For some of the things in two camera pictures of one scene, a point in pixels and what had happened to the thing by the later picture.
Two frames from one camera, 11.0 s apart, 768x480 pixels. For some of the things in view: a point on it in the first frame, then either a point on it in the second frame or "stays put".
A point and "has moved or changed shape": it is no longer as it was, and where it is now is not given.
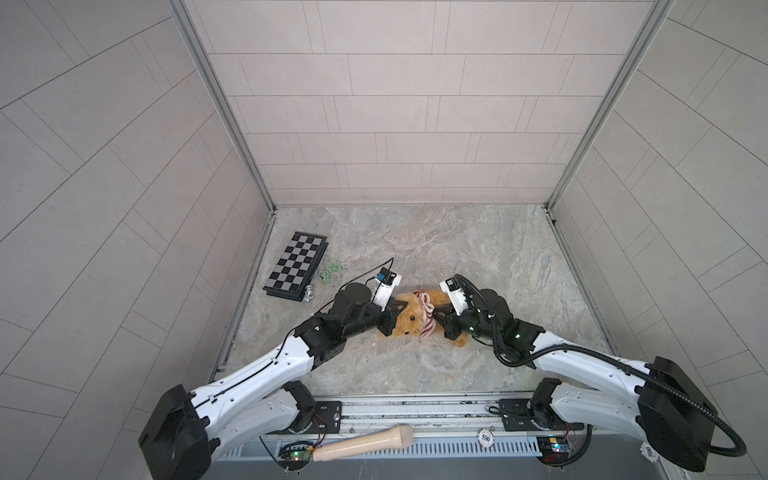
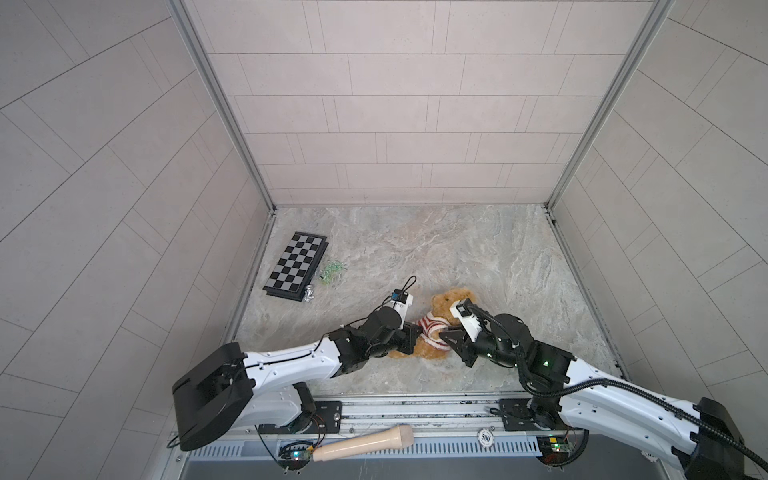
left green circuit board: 295,455 stays put
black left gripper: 388,318 -> 408,339
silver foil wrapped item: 309,293 stays put
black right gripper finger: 443,312 -> 455,339
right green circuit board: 553,450 stays put
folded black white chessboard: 298,267 stays put
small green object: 332,268 stays put
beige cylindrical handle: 399,437 stays put
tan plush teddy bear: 409,321 has moved or changed shape
